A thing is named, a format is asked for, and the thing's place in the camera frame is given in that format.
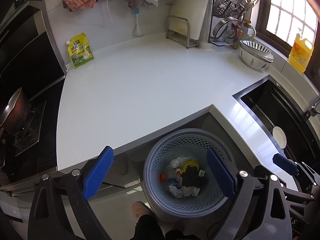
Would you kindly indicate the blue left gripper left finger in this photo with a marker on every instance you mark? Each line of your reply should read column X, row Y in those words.
column 95, row 171

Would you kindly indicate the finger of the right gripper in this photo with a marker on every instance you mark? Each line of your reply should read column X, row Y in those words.
column 285, row 164

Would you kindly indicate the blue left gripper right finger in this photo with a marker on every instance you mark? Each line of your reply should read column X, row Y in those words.
column 224, row 172

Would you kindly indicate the dark grey rag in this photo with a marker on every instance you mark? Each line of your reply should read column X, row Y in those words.
column 193, row 179

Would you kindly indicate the yellow square plastic ring lid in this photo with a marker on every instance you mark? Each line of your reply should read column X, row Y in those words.
column 192, row 166

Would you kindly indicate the orange peel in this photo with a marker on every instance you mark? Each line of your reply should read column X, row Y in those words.
column 163, row 178

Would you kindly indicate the black kitchen sink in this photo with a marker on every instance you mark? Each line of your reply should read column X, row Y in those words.
column 270, row 105

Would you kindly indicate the grey perforated trash basket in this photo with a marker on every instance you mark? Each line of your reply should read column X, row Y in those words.
column 177, row 179

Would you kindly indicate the white bowl in sink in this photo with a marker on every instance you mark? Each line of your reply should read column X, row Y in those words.
column 279, row 137

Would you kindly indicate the steel faucet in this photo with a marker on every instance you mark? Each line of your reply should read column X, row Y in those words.
column 312, row 110

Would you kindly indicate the black gas stove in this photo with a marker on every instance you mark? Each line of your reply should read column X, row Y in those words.
column 14, row 145

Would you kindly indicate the dark wok pan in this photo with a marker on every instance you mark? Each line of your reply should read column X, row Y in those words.
column 15, row 113

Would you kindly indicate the white striped colander bowl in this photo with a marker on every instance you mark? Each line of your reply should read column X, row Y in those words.
column 255, row 55

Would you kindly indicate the yellow oil bottle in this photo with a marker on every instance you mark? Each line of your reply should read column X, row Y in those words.
column 300, row 53

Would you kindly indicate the yellow seasoning pouch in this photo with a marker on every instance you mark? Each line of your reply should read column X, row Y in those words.
column 79, row 50

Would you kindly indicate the steel cutting board rack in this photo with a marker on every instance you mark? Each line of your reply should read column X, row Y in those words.
column 183, row 31

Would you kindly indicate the white bottle brush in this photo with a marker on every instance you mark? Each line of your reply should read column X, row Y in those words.
column 136, row 30

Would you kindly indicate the steel pot lid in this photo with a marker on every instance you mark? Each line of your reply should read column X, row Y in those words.
column 227, row 28

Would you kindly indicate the window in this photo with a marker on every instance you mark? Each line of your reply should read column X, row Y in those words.
column 279, row 21

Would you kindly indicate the steel steamer plate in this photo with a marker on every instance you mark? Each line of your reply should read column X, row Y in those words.
column 232, row 8

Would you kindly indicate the black dish rack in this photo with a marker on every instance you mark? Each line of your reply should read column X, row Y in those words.
column 247, row 31

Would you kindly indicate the white cutting board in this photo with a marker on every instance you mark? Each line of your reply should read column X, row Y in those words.
column 190, row 12

